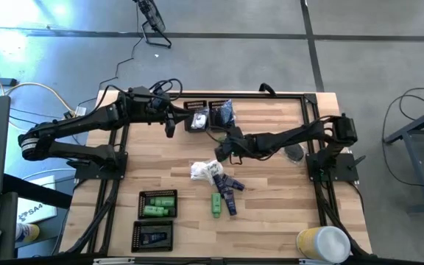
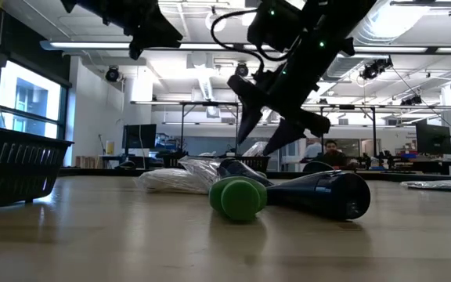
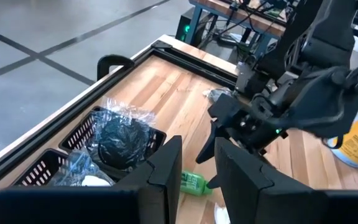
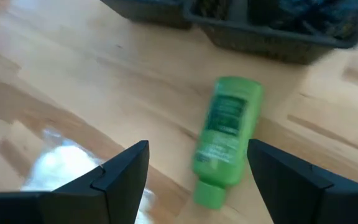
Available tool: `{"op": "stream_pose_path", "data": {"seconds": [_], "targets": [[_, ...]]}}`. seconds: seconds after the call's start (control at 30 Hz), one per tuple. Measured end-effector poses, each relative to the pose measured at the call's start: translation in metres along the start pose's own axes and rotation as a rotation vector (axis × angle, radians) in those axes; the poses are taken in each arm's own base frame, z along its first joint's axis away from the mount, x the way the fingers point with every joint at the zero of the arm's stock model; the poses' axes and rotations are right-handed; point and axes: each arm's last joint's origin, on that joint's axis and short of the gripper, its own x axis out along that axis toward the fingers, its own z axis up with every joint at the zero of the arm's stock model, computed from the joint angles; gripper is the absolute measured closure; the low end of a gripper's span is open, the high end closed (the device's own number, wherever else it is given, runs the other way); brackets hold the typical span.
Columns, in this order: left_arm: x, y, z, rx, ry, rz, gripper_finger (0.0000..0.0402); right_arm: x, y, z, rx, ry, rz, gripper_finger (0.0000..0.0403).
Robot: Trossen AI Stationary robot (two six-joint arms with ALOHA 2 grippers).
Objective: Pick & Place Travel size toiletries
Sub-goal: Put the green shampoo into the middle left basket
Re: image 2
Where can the black computer monitor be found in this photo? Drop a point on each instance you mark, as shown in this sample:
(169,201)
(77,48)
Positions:
(433,139)
(139,136)

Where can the wooden boxes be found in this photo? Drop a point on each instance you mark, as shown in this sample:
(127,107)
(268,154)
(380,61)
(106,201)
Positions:
(86,161)

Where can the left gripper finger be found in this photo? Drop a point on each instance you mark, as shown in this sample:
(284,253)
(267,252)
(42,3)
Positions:
(134,51)
(159,35)

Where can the blue storage bin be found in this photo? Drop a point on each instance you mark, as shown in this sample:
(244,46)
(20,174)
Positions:
(407,156)

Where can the black plastic slotted basket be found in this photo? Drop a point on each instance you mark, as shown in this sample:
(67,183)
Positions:
(170,160)
(14,168)
(258,163)

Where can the overhead LED light bar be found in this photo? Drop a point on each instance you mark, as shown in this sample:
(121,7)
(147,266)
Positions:
(92,45)

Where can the black background robot arms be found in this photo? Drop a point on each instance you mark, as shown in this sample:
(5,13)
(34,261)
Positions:
(374,160)

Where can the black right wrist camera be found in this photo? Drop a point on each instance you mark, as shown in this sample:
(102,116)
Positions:
(274,23)

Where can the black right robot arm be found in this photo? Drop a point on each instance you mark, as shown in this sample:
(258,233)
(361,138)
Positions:
(319,51)

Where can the person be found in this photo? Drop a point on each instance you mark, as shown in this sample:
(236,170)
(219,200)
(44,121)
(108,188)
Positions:
(331,150)

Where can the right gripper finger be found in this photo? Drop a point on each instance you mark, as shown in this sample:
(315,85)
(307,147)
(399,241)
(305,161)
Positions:
(286,135)
(251,117)

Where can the black item in clear bag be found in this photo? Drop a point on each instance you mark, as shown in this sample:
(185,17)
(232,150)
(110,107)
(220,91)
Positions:
(241,169)

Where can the black metal stand frame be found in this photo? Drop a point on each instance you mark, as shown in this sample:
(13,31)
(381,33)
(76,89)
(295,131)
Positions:
(374,129)
(182,129)

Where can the yellow sign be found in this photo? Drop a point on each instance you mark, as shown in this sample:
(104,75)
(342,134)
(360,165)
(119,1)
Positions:
(110,148)

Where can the dark blue toiletry tube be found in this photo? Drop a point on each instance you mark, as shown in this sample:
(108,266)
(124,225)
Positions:
(323,194)

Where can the white cotton pads bag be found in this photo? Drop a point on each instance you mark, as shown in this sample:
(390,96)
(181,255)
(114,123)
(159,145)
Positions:
(210,153)
(200,168)
(170,181)

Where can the large window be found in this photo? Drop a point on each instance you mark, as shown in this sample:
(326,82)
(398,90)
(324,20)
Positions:
(29,98)

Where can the green Pert shampoo bottle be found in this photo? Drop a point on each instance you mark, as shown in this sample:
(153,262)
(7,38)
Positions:
(239,197)

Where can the silver ventilation duct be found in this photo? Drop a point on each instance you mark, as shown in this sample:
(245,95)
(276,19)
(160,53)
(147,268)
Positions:
(378,27)

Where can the black ceiling camera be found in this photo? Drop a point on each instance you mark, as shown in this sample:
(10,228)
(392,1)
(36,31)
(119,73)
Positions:
(242,69)
(112,73)
(411,100)
(374,69)

